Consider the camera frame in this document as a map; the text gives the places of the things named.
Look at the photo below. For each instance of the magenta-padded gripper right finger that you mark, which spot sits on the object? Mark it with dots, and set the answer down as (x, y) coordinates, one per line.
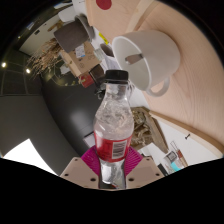
(143, 171)

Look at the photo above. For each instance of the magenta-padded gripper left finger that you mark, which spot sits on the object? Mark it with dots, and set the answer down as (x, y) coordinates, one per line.
(80, 171)

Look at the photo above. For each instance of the clear red-labelled drink bottle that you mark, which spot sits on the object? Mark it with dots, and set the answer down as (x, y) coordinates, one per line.
(113, 133)

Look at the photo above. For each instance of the thin wooden paintbrush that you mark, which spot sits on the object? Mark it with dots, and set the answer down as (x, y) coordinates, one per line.
(180, 156)

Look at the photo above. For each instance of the long ceiling light panel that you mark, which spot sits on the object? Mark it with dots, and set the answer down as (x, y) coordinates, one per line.
(26, 153)

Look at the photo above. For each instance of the red box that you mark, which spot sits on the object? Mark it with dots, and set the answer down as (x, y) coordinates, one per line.
(86, 80)

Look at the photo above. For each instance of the brown cardboard box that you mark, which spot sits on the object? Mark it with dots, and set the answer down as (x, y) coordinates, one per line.
(81, 60)

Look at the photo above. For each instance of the grey printed newspaper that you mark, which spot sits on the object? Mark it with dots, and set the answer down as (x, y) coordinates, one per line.
(110, 62)

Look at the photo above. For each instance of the round ceiling spotlight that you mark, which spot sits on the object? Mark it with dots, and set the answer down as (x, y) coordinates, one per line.
(3, 64)
(28, 70)

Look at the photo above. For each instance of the white ceramic mug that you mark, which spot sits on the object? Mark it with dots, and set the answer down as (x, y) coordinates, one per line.
(156, 56)

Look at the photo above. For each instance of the small white cup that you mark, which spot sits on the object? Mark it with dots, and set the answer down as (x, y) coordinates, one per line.
(107, 50)

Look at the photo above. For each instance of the small yellow tag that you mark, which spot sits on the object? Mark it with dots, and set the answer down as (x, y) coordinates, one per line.
(103, 38)

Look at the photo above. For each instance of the dried plant in grey pot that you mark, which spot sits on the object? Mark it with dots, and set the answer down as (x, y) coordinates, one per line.
(70, 35)

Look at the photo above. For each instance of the flat round red coaster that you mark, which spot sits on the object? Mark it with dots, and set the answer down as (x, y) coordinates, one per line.
(104, 3)

